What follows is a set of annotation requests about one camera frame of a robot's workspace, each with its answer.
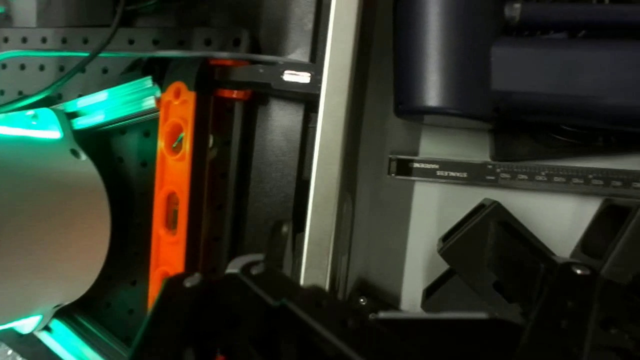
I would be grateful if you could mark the black plastic part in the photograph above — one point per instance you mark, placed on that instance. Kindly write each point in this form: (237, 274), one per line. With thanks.
(611, 241)

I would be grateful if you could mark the silver knurled ratchet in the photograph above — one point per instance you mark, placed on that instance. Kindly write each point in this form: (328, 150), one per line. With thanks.
(520, 177)

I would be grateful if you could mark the grey metal drawer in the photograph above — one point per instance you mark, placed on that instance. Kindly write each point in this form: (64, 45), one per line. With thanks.
(327, 166)

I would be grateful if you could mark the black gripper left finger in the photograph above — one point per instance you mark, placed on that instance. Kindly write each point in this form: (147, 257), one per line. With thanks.
(252, 320)

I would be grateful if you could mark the black orange clamp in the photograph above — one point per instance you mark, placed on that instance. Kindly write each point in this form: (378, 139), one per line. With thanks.
(267, 76)

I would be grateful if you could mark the orange spirit level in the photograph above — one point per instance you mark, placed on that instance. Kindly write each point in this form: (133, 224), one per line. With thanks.
(173, 200)

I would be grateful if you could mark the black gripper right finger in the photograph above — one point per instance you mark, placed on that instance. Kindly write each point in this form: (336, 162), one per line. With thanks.
(586, 313)

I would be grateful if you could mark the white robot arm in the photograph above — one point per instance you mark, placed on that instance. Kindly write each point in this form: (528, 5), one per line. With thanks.
(47, 212)

